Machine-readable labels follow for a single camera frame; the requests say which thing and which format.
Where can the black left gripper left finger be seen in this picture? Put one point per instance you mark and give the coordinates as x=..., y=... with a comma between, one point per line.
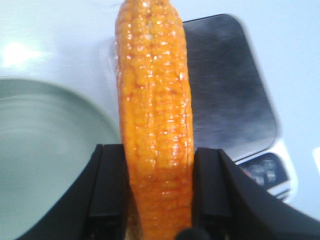
x=95, y=207

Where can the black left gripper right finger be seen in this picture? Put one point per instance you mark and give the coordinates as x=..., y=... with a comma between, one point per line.
x=227, y=203

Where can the orange corn cob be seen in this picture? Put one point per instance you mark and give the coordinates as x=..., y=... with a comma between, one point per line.
x=156, y=122

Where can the light green round plate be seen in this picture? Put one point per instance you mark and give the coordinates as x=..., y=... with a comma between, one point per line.
x=47, y=136

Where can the black electronic kitchen scale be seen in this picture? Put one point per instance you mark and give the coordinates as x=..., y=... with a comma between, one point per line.
x=230, y=107

